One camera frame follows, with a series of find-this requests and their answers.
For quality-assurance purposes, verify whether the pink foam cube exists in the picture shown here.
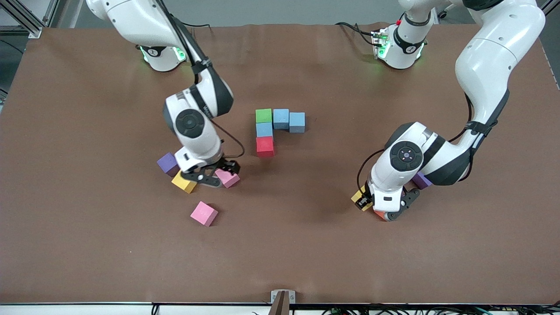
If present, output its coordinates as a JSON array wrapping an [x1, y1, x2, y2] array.
[[214, 168, 240, 189], [190, 201, 218, 227]]

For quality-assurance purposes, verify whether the purple foam cube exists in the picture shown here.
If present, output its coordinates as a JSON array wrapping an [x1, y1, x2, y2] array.
[[157, 152, 181, 177], [412, 172, 433, 190]]

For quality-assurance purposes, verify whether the grey metal bracket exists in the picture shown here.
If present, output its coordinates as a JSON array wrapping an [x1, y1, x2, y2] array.
[[270, 290, 296, 305]]

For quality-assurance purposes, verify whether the brown table cover sheet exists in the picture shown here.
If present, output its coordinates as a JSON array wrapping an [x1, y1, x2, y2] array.
[[0, 22, 560, 305]]

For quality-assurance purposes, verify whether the white table edge rail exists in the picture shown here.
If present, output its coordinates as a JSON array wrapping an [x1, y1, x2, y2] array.
[[0, 302, 560, 315]]

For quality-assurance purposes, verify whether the red foam cube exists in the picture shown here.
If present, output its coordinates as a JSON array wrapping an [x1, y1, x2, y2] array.
[[256, 136, 275, 158]]

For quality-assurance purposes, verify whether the tangled black cable bundle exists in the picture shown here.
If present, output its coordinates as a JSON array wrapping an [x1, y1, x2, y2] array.
[[322, 305, 560, 315]]

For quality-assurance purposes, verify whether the yellow foam cube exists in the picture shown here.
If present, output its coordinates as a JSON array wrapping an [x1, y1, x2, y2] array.
[[171, 171, 197, 194], [350, 185, 372, 212]]

